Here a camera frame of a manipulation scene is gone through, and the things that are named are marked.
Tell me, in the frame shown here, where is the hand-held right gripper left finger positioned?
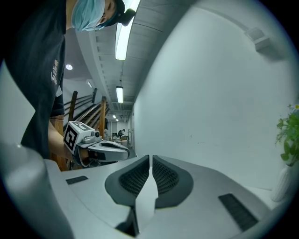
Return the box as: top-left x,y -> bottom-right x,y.
44,154 -> 150,239

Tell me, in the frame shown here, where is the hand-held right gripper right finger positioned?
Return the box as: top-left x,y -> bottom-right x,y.
137,154 -> 278,239

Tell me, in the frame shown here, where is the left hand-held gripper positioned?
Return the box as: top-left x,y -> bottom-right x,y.
62,120 -> 131,168

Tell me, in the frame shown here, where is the person's left forearm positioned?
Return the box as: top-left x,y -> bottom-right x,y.
48,126 -> 74,162

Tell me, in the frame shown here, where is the person's left hand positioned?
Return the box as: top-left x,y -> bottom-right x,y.
79,149 -> 91,164

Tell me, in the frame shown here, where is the wooden chair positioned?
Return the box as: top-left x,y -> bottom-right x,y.
49,90 -> 110,172

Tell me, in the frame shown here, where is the short fluorescent ceiling light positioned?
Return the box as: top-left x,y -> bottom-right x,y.
116,86 -> 124,104

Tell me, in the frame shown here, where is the white ribbed vase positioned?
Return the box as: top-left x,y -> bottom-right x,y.
271,163 -> 295,203

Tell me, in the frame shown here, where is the long fluorescent ceiling light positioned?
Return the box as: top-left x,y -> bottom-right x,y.
114,0 -> 141,61

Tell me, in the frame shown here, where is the person's black t-shirt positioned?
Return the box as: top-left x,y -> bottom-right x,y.
4,0 -> 67,161

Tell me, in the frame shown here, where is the bouquet of small flowers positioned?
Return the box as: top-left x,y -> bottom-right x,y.
275,104 -> 299,167

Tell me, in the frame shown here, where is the person's blue face mask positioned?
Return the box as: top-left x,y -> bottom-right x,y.
71,0 -> 106,32

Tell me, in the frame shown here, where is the person's head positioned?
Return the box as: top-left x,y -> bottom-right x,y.
65,0 -> 124,32

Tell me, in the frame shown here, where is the black head camera mount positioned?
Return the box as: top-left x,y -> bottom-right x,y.
114,0 -> 137,27

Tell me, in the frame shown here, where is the white wall junction box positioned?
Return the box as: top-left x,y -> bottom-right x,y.
244,27 -> 273,51

